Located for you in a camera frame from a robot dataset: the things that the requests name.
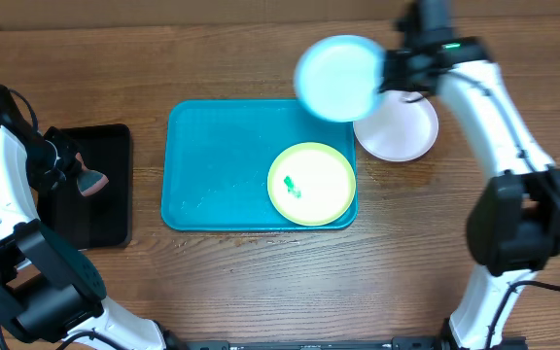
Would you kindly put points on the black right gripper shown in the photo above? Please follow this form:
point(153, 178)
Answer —
point(388, 82)

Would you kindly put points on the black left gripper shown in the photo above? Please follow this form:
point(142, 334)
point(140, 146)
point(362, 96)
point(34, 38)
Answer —
point(69, 146)

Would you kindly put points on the pink and black sponge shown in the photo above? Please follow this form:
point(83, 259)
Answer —
point(89, 182)

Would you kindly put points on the white pink plate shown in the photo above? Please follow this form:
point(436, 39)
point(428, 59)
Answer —
point(403, 127)

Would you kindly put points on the light blue plate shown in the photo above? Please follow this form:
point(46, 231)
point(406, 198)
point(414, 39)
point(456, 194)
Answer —
point(338, 78)

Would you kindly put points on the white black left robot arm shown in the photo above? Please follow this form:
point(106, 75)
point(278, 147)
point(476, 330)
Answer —
point(48, 289)

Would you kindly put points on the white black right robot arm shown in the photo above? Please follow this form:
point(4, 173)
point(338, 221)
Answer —
point(513, 231)

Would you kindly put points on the black rectangular tray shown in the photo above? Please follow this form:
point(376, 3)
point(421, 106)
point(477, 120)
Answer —
point(103, 219)

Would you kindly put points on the teal plastic tray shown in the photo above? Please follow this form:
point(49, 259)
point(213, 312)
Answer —
point(218, 154)

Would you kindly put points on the yellow green plate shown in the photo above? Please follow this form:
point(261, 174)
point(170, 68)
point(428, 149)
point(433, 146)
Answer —
point(311, 184)

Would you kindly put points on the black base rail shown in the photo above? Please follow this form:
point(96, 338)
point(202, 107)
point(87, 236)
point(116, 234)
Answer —
point(397, 343)

